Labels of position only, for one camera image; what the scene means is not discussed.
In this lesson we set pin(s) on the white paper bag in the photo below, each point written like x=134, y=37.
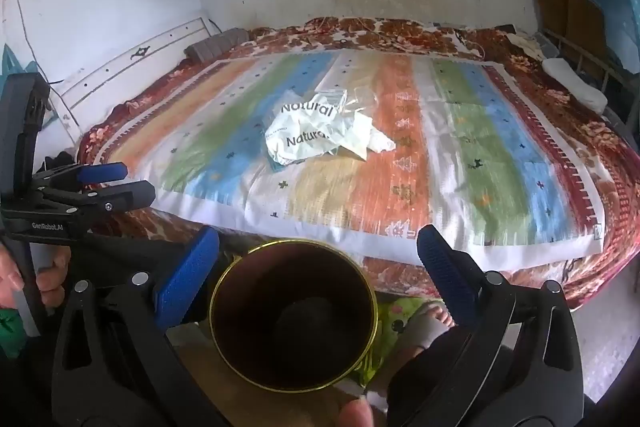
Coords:
x=300, y=132

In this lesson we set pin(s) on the colourful striped mat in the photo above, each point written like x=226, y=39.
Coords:
x=450, y=182

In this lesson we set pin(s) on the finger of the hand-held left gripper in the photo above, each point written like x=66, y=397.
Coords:
x=107, y=171
x=130, y=194

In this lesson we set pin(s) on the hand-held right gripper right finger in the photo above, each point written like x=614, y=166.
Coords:
x=445, y=272

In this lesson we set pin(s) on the white cloth roll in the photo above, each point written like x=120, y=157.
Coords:
x=575, y=82

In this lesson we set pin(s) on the clear plastic cup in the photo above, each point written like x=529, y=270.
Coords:
x=365, y=99

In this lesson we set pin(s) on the person's left hand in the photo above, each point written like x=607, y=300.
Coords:
x=52, y=282

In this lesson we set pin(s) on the dark cloth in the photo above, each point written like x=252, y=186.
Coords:
x=57, y=162

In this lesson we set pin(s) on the grey pillow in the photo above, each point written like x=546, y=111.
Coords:
x=215, y=44

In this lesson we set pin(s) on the teal wall sticker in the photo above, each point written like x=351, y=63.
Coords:
x=7, y=62

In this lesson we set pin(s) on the red floral blanket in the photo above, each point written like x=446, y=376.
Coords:
x=617, y=167

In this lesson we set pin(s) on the white bed headboard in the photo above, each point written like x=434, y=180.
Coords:
x=125, y=57

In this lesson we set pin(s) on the person's right hand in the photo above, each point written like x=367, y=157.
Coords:
x=355, y=414

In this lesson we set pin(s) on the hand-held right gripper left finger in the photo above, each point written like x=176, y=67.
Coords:
x=187, y=277

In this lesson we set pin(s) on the person's foot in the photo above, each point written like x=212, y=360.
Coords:
x=425, y=327

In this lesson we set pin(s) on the brown bin with gold rim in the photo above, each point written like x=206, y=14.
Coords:
x=280, y=287

